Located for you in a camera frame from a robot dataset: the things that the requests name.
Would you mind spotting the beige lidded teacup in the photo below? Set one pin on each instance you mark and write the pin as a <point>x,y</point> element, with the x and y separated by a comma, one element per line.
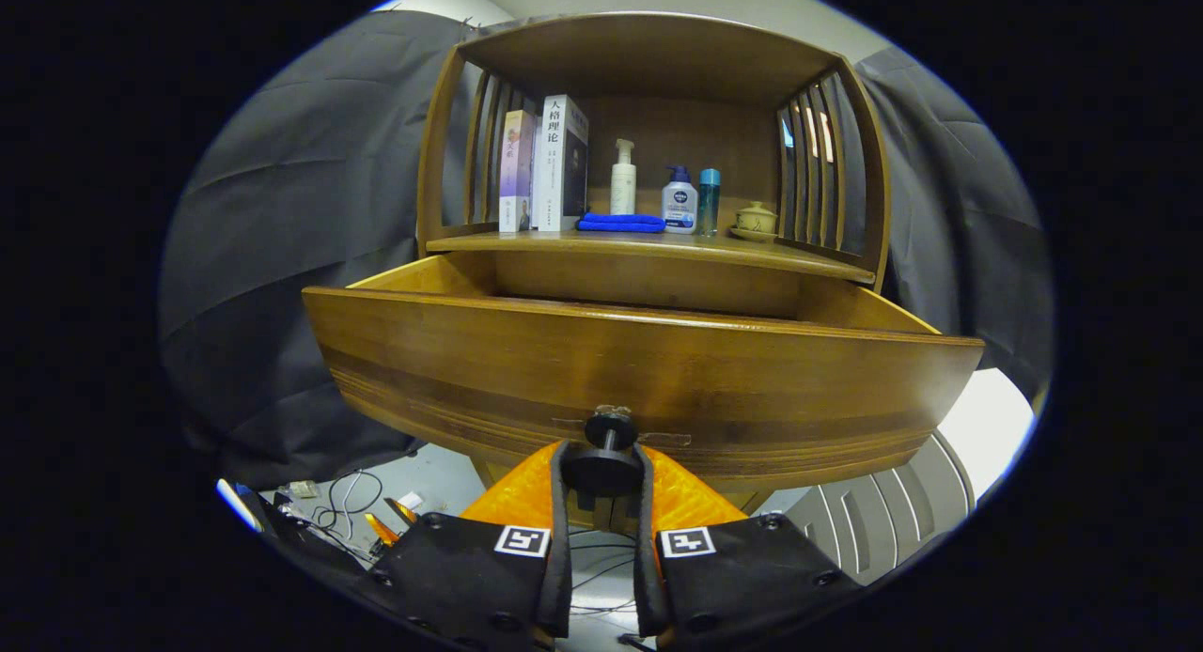
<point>755,222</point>

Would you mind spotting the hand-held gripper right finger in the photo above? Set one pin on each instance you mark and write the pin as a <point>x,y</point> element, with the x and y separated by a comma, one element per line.
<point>645,577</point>

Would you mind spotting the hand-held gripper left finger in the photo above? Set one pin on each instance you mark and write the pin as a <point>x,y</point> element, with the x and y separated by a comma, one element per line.
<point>562,577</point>

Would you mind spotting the teal slim bottle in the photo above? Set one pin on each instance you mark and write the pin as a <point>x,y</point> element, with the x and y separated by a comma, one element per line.
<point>709,201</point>

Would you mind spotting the brown wooden cabinet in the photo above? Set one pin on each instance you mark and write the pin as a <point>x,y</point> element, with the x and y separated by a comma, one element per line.
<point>658,60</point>

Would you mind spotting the blue folded cloth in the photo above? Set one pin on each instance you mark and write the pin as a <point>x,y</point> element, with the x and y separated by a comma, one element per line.
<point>620,224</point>

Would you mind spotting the thin purple book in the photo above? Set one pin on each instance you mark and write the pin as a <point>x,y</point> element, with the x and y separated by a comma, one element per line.
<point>516,163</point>

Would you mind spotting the thick white book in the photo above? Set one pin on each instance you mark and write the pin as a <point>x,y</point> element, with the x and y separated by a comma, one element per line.
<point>553,163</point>

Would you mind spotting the white side table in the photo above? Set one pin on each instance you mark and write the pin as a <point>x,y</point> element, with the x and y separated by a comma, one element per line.
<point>987,426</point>

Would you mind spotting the white bottle blue pump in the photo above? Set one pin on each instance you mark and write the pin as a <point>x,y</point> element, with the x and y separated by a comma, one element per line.
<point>679,206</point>

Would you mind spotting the brown wooden drawer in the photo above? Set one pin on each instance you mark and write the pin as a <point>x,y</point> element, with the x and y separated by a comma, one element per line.
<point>658,370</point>

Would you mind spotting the small white floor adapter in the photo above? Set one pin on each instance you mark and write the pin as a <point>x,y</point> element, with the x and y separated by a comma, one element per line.
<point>411,501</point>

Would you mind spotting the small beige floor box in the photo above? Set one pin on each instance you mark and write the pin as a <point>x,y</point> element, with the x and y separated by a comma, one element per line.
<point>303,488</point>

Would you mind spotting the wooden countertop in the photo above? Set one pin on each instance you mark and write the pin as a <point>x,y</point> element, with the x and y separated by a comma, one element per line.
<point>658,246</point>

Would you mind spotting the black backdrop cloth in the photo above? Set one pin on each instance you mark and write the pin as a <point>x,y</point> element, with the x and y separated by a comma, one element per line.
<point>282,257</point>

